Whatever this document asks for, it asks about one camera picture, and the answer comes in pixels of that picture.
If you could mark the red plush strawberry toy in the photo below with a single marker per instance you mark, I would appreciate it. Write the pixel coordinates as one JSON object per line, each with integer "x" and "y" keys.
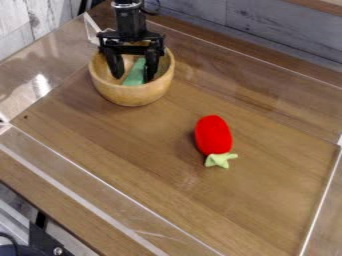
{"x": 214, "y": 141}

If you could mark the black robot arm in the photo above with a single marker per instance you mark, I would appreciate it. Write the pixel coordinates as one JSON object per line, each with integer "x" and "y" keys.
{"x": 132, "y": 18}

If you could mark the black metal bracket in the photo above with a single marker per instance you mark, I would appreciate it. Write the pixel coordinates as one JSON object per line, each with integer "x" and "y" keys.
{"x": 42, "y": 240}

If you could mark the brown wooden bowl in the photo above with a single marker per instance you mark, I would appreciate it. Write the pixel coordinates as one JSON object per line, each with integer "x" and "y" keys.
{"x": 132, "y": 95}

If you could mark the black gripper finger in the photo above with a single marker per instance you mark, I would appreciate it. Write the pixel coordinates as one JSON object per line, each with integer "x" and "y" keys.
{"x": 152, "y": 64}
{"x": 116, "y": 64}

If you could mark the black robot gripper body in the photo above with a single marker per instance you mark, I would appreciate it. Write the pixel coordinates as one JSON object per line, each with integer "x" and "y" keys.
{"x": 116, "y": 44}

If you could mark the green rectangular block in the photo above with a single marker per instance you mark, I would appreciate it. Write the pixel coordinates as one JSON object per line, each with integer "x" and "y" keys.
{"x": 136, "y": 77}

